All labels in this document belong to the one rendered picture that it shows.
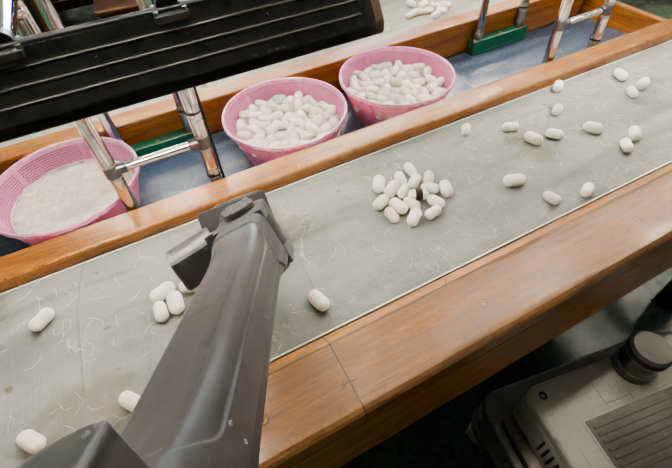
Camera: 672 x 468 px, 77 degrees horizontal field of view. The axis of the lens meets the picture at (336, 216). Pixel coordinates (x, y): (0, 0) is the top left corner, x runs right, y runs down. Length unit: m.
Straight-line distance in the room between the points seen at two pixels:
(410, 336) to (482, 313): 0.10
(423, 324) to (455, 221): 0.22
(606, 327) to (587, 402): 0.73
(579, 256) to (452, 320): 0.22
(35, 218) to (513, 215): 0.84
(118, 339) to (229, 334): 0.44
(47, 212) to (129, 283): 0.27
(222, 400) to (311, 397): 0.33
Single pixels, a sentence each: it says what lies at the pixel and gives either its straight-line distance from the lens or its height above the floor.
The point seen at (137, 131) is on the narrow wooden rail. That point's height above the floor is 0.74.
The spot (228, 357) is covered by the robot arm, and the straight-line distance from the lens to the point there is 0.23.
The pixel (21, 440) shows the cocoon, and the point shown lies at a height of 0.76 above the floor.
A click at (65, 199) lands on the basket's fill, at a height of 0.74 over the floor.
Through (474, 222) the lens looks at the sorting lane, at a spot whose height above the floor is 0.74.
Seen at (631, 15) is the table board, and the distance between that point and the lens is 1.59.
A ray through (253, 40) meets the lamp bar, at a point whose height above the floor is 1.07.
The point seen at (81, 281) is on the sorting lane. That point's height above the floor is 0.74.
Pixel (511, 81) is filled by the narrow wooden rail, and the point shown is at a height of 0.76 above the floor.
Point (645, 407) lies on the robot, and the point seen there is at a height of 0.48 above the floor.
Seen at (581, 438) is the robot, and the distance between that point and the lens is 0.90.
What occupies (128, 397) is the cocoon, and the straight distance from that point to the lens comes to 0.61.
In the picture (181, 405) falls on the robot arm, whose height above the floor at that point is 1.09.
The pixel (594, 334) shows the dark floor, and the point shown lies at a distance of 1.60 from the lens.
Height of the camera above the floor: 1.27
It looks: 47 degrees down
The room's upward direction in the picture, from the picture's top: 4 degrees counter-clockwise
